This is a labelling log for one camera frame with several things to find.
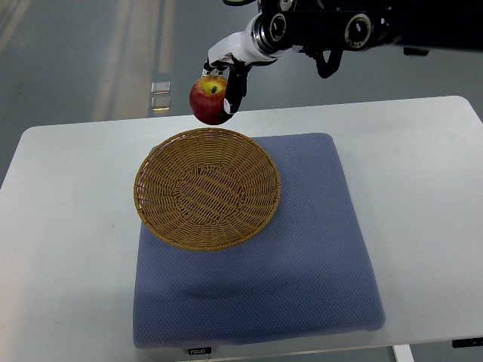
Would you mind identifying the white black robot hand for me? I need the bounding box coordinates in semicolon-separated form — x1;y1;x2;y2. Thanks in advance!
203;25;283;124

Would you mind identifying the red apple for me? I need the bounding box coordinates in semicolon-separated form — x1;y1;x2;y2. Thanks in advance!
189;75;227;125

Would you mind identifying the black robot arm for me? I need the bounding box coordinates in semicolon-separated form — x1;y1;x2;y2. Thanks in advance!
209;1;482;78

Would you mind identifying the woven wicker basket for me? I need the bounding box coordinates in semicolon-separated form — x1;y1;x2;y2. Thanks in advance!
134;128;281;252

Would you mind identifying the blue quilted cushion mat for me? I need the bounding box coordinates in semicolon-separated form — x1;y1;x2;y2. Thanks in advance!
133;133;386;348

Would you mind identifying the white table leg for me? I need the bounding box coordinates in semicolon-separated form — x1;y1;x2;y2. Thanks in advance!
392;345;414;362

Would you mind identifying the black table edge clip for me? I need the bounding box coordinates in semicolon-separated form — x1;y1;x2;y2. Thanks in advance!
451;337;483;348

